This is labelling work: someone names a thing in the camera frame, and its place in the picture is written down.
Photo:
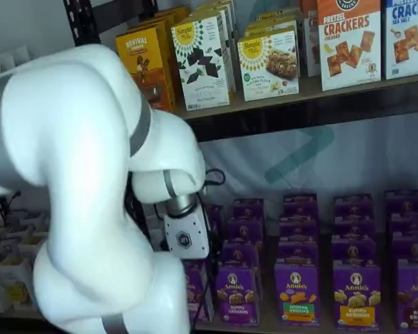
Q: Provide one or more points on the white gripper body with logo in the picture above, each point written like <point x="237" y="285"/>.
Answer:
<point x="186" y="236"/>

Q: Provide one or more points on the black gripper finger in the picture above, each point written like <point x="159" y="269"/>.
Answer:
<point x="213" y="250"/>

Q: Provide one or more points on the purple Annie's box pink patch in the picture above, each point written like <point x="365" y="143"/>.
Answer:
<point x="193" y="295"/>

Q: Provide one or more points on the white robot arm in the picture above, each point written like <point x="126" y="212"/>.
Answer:
<point x="73" y="139"/>

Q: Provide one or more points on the purple Annie's snack box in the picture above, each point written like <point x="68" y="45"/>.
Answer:
<point x="409" y="226"/>
<point x="297" y="250"/>
<point x="247" y="208"/>
<point x="353" y="205"/>
<point x="353" y="228"/>
<point x="299" y="205"/>
<point x="218" y="215"/>
<point x="244" y="231"/>
<point x="414" y="248"/>
<point x="405" y="202"/>
<point x="297" y="228"/>
<point x="240" y="254"/>
<point x="353" y="252"/>

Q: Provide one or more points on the purple Annie's box violet patch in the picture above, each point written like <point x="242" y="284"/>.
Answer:
<point x="237" y="295"/>

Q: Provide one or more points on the purple Annie's box green patch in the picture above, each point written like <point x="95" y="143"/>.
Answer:
<point x="297" y="295"/>

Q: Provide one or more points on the Simple Mills sweet thins box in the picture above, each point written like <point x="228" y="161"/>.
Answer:
<point x="223" y="4"/>
<point x="232" y="69"/>
<point x="202" y="94"/>

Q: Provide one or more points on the purple Annie's box yellow patch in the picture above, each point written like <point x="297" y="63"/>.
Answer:
<point x="357" y="299"/>

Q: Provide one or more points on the orange Revival snack box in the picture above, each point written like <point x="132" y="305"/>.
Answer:
<point x="174" y="10"/>
<point x="160" y="20"/>
<point x="143" y="69"/>

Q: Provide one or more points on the white box yellow picture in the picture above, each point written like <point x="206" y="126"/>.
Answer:
<point x="15" y="282"/>

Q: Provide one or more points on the yellow Simple Mills bars box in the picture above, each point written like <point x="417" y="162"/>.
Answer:
<point x="271" y="28"/>
<point x="268" y="66"/>
<point x="278" y="16"/>

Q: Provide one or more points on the purple Annie's box brown patch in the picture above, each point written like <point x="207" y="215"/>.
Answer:
<point x="416" y="295"/>

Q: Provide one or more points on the red orange crackers box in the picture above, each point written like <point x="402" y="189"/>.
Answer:
<point x="310" y="41"/>

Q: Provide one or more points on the orange pretzel crackers cheddar box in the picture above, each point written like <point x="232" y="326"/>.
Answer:
<point x="350" y="45"/>

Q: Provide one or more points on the blue crackers sea salt box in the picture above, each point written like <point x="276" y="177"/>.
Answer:
<point x="409" y="38"/>

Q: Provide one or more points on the black power plug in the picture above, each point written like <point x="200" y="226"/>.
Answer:
<point x="15" y="196"/>

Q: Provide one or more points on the white backdrop cloth teal logo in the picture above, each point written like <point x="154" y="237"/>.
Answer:
<point x="369" y="156"/>

